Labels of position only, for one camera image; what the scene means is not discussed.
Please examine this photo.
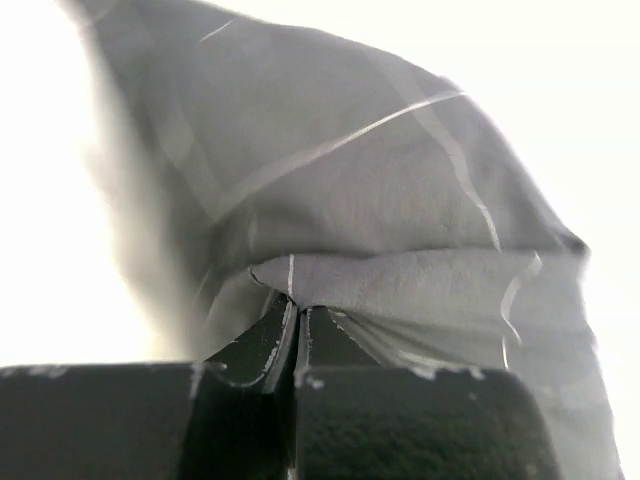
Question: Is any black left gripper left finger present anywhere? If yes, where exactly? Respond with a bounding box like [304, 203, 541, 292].
[1, 296, 297, 479]

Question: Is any dark grey checked pillowcase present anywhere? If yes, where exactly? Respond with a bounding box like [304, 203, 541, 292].
[77, 1, 621, 479]

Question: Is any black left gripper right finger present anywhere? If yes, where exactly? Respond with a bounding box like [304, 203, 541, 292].
[295, 307, 555, 480]

